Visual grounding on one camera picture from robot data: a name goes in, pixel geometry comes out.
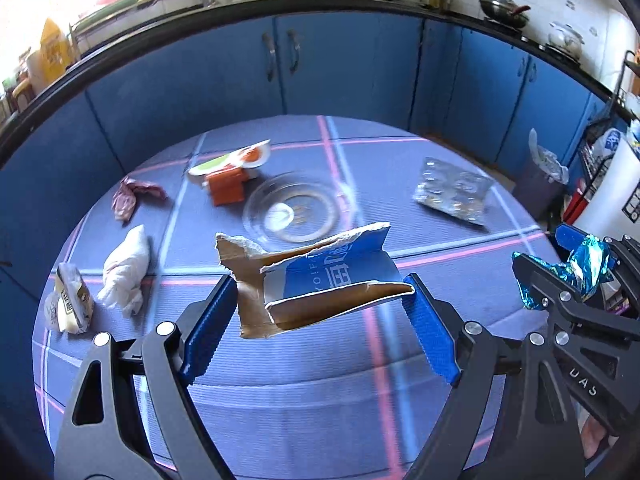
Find beige food wrapper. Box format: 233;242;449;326
43;262;94;335

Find clear plastic lid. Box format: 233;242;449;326
242;171;358;252

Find pink crumpled wrapper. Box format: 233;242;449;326
111;177;167;224

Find orange yogurt cup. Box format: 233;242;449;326
188;139;271;207

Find blue kitchen cabinets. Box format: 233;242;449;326
0;6;622;461

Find blue snack wrapper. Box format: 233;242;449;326
532;234;613;310

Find silver blister pack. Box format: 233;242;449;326
412;157;494;226

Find white tall appliance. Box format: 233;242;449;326
574;136;640;240

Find white tissue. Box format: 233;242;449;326
96;224;151;318

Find blue plaid tablecloth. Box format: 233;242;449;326
34;116;556;479

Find black wok with lid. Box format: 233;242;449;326
478;0;530;29

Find yellow package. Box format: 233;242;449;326
40;18;74;84

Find torn blue cardboard box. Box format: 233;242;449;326
216;222;414;339

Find black metal shelf rack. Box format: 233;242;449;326
562;49;640;226

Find grey bin with bag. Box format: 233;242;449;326
512;128;570;220

